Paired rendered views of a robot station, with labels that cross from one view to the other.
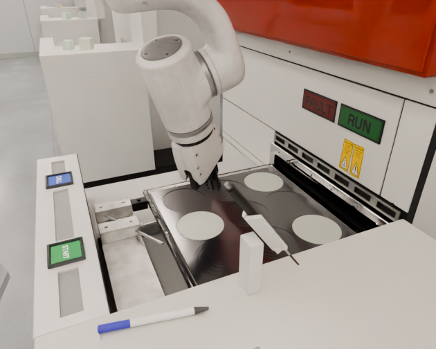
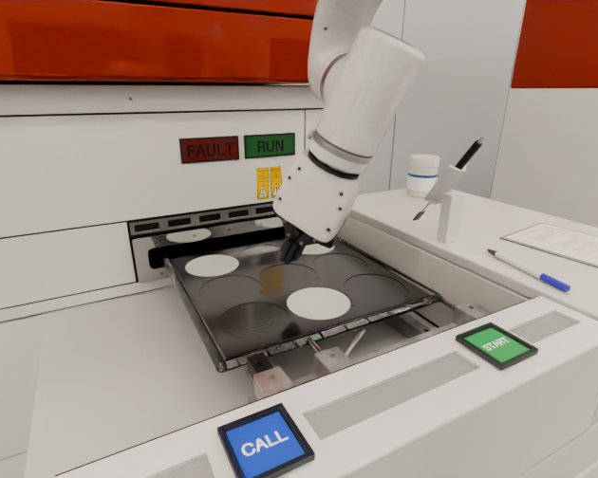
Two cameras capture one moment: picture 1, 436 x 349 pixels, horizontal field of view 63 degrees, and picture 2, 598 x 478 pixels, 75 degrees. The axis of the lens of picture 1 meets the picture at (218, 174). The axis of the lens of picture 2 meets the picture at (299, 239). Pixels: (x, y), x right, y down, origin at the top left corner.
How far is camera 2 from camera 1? 0.89 m
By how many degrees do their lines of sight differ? 84
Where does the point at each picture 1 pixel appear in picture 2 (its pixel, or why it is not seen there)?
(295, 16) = (177, 44)
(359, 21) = (278, 45)
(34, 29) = not seen: outside the picture
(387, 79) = (287, 98)
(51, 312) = (584, 329)
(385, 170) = not seen: hidden behind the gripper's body
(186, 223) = (317, 312)
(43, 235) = (477, 388)
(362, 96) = (266, 120)
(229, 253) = (364, 283)
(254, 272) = (457, 218)
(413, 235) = not seen: hidden behind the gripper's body
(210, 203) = (268, 298)
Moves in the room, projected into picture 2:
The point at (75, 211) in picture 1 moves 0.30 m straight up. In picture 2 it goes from (389, 370) to (425, 10)
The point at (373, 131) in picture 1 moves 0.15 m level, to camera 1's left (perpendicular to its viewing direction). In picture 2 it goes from (287, 146) to (290, 157)
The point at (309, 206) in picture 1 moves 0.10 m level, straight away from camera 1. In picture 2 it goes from (272, 246) to (229, 242)
